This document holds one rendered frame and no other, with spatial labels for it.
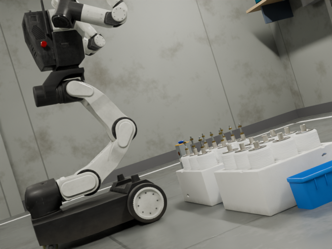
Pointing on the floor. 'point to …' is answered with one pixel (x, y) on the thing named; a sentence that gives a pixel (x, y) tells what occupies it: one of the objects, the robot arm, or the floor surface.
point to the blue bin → (312, 186)
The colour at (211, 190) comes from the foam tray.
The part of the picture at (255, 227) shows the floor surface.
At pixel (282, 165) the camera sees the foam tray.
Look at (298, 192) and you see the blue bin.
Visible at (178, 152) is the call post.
